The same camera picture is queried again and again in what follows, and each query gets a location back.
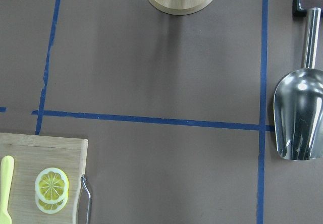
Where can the metal scoop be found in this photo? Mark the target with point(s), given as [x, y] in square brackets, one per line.
[298, 102]

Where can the lemon slice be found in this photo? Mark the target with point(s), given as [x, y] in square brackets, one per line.
[51, 190]

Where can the yellow plastic spoon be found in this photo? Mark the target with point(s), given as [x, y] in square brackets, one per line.
[7, 167]

